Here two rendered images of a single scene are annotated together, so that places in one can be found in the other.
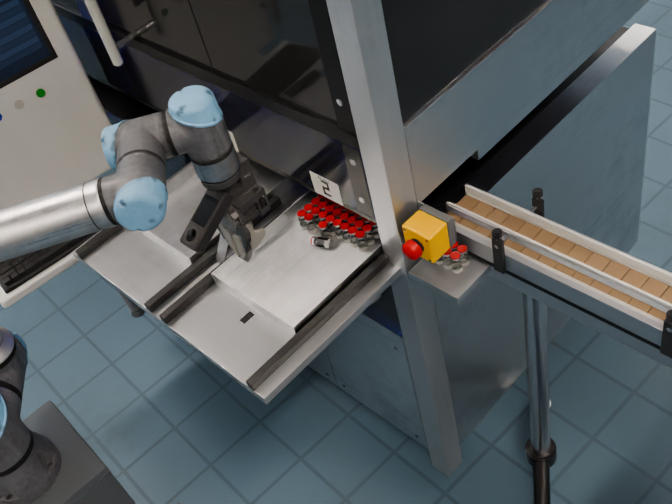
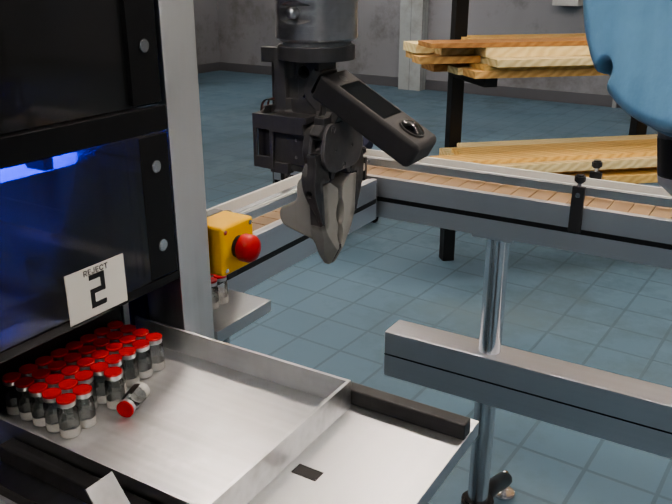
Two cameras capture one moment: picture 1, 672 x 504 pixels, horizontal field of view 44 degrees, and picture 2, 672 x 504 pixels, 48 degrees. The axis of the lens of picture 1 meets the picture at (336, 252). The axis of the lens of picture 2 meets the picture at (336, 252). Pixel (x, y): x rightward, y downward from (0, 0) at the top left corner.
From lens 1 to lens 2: 1.79 m
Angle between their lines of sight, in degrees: 91
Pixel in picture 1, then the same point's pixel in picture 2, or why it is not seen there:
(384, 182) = (199, 166)
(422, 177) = not seen: hidden behind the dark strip
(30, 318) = not seen: outside the picture
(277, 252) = (132, 460)
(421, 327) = not seen: hidden behind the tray
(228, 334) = (353, 489)
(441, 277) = (232, 310)
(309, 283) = (228, 409)
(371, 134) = (189, 78)
